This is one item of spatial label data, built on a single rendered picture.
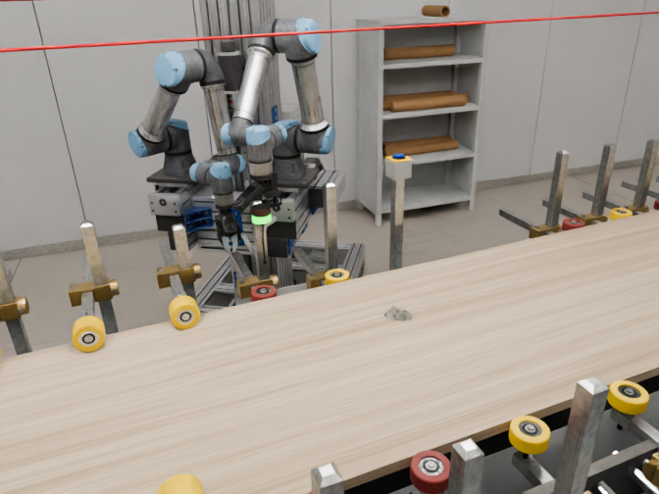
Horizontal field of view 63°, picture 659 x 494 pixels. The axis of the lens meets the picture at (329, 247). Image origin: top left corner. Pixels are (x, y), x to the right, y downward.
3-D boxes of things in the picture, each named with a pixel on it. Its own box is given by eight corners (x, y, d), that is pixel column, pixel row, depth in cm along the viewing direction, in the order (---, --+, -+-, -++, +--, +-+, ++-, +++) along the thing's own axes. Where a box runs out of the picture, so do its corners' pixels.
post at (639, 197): (624, 240, 251) (647, 138, 230) (630, 239, 252) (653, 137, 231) (631, 243, 248) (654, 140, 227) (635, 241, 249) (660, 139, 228)
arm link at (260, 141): (275, 124, 173) (262, 130, 166) (277, 158, 177) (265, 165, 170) (252, 123, 175) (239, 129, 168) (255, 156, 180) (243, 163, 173)
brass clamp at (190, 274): (157, 281, 171) (154, 268, 169) (199, 272, 176) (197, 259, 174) (159, 290, 166) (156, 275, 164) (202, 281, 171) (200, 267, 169)
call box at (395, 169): (384, 177, 189) (384, 156, 186) (401, 174, 192) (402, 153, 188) (393, 183, 183) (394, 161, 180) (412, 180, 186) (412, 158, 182)
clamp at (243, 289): (237, 292, 184) (235, 279, 181) (275, 284, 188) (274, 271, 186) (241, 300, 179) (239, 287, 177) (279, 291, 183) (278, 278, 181)
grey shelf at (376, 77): (357, 208, 476) (355, 19, 409) (447, 194, 501) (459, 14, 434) (377, 226, 438) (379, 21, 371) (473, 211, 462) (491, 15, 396)
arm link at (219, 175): (220, 159, 203) (234, 163, 198) (223, 187, 207) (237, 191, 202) (203, 165, 197) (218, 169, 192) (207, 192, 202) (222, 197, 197)
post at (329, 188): (327, 305, 199) (322, 181, 179) (334, 303, 200) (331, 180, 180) (329, 310, 196) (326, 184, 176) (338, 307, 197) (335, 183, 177)
